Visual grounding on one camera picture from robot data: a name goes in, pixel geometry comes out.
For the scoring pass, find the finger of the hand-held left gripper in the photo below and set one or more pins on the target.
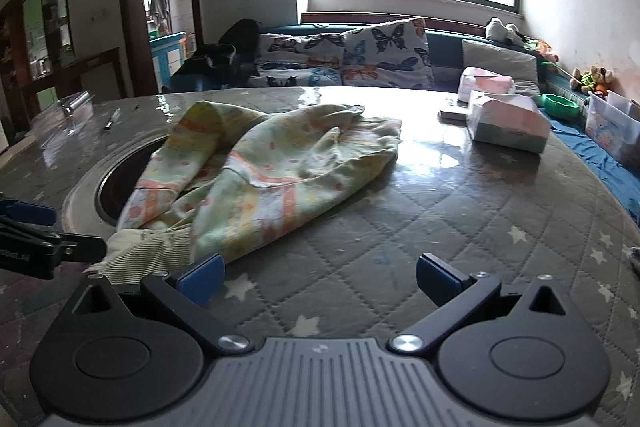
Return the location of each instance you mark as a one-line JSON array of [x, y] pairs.
[[30, 213], [60, 249]]

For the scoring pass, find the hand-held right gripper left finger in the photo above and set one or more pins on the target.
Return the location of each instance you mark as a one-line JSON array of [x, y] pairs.
[[202, 279]]

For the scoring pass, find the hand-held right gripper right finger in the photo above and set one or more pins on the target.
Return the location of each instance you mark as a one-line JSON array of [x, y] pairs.
[[440, 279]]

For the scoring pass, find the yellow-green patterned garment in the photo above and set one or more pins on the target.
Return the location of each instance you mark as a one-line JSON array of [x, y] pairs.
[[260, 167]]

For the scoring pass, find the grey quilted star table cover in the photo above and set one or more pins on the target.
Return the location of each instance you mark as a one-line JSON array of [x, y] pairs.
[[400, 217]]

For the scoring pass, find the clear plastic container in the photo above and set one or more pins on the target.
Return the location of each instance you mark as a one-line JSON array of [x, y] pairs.
[[67, 117]]

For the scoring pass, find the black pen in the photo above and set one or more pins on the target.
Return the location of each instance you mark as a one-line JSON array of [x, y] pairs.
[[111, 119]]

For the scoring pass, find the dark wooden display cabinet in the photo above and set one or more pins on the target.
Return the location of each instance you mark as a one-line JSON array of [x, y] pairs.
[[40, 47]]

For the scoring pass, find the small flat grey box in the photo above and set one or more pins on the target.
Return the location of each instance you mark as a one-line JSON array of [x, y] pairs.
[[452, 113]]

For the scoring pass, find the blue white cabinet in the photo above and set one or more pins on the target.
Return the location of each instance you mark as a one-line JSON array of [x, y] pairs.
[[167, 59]]

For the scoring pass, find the green plastic bowl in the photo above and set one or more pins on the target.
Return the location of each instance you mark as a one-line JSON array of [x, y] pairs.
[[560, 106]]

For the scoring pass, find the black clothing pile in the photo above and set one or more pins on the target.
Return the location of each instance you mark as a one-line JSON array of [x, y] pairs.
[[210, 67]]

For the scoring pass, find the folded butterfly print quilt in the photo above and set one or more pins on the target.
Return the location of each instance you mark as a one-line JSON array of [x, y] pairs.
[[295, 76]]

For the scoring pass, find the grey pillow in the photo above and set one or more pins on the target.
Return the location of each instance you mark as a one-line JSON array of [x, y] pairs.
[[500, 59]]

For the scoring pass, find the clear plastic storage box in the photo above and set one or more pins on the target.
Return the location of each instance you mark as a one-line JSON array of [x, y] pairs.
[[610, 127]]

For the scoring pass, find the large butterfly print pillow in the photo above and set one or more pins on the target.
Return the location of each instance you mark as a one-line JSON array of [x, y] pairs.
[[385, 52]]

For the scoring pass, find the black bag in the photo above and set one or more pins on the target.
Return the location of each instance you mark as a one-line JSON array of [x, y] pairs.
[[242, 37]]

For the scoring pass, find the small butterfly print pillow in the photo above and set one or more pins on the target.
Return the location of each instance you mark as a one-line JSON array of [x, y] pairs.
[[300, 48]]

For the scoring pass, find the brown green plush toys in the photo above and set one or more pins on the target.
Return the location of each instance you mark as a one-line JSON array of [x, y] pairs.
[[592, 79]]

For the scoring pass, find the green pink plush toy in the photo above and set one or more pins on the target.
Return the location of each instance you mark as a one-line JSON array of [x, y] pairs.
[[542, 49]]

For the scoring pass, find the white plush toy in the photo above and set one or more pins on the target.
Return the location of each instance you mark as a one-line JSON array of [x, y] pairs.
[[500, 29]]

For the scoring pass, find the dark wooden door frame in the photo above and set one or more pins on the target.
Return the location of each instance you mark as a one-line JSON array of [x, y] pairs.
[[132, 7]]

